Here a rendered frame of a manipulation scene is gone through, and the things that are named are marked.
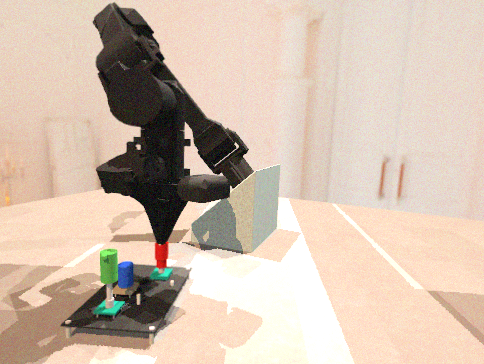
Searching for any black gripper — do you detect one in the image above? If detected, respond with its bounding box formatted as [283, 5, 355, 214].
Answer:
[130, 129, 230, 244]

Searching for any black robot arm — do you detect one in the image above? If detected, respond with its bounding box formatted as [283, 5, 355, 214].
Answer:
[92, 2, 254, 196]

